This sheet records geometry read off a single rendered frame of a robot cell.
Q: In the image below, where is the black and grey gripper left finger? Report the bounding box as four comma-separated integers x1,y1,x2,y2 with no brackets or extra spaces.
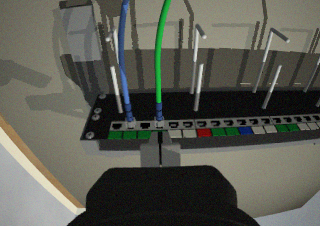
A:
140,131,161,167

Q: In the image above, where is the green patch cord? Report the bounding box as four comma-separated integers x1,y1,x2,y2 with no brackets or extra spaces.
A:
155,0,171,111

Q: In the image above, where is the blue patch cord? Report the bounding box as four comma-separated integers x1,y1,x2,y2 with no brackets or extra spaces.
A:
118,0,131,111

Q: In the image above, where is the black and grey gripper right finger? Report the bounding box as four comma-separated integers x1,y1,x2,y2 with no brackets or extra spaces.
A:
160,131,181,167

